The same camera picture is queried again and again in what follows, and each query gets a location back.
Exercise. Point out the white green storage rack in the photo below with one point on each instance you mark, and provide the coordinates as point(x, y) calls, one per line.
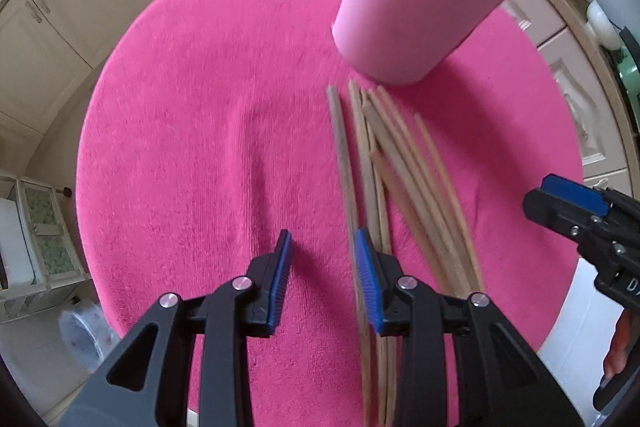
point(40, 267)

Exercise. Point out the white bowl on counter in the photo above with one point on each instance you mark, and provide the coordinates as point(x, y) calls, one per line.
point(601, 29)

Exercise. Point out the green kitchen appliance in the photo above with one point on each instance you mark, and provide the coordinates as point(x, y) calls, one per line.
point(629, 75)

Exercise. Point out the translucent plastic bucket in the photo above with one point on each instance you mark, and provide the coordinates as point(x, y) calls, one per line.
point(86, 334)

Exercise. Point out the right human hand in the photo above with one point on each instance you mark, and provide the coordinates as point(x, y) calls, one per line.
point(616, 359)

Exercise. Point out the wooden chopstick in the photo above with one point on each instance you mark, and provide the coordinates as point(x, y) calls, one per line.
point(351, 215)
point(426, 175)
point(382, 186)
point(392, 166)
point(365, 144)
point(462, 226)

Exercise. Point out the pink round table cloth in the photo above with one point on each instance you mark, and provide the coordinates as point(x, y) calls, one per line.
point(209, 133)

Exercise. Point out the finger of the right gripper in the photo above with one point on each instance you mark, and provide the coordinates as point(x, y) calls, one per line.
point(579, 195)
point(559, 215)

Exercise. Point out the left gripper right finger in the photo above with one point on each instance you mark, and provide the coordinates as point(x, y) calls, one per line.
point(378, 274)

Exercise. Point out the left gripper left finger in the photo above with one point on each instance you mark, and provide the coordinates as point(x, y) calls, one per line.
point(269, 273)

